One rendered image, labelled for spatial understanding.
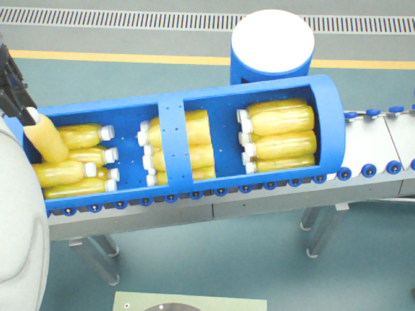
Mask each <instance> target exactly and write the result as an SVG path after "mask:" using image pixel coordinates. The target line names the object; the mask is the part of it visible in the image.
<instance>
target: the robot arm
mask: <svg viewBox="0 0 415 311"><path fill-rule="evenodd" d="M2 37H3V36H2V34H1V32H0V109H2V110H3V111H4V113H5V114H6V115H7V117H9V118H11V117H17V119H18V120H19V122H20V124H21V125H22V126H34V125H36V122H35V119H34V118H33V117H32V116H31V115H30V113H29V111H28V110H27V107H34V108H35V109H37V105H36V104H35V102H33V100H32V98H31V96H30V95H29V93H28V92H27V91H26V90H25V89H28V84H26V83H25V84H23V83H22V81H24V77H23V75H22V73H21V72H20V70H19V68H18V66H17V65H16V63H15V62H14V61H13V58H12V57H11V55H10V53H9V50H8V49H7V46H6V45H4V44H3V42H2ZM16 75H18V76H16ZM13 90H15V91H13ZM48 270H49V226H48V218H47V213H46V206H45V203H44V198H43V193H42V190H41V185H40V184H39V181H38V177H37V175H36V173H35V171H34V169H33V168H32V166H31V165H30V163H29V161H28V159H27V157H26V155H25V151H24V150H23V149H22V146H21V144H20V142H19V141H18V139H17V138H16V137H15V136H14V135H13V134H12V132H11V130H10V129H9V127H8V126H7V125H6V124H5V121H4V120H3V118H2V117H1V115H0V311H39V309H40V305H41V301H42V298H43V295H44V290H45V287H46V278H47V275H48Z"/></svg>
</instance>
